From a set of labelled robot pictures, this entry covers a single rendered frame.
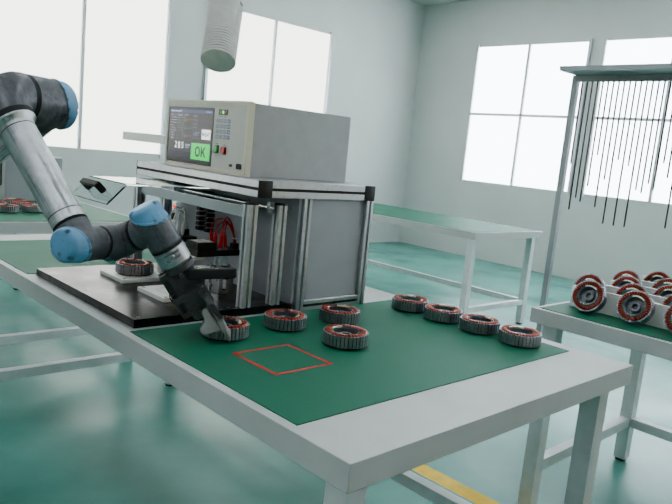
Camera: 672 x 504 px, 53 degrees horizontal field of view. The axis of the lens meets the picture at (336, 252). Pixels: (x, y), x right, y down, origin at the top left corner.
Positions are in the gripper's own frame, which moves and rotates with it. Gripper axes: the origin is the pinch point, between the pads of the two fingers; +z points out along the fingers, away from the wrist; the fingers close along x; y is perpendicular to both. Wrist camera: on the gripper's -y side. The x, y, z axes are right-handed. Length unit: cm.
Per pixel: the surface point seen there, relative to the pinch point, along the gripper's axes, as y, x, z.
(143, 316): 15.5, -9.7, -10.3
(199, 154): -19, -51, -33
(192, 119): -23, -56, -43
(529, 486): -63, -26, 119
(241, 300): -7.2, -18.6, 2.0
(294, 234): -29.4, -25.7, -4.4
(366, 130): -290, -687, 119
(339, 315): -27.3, -8.7, 16.2
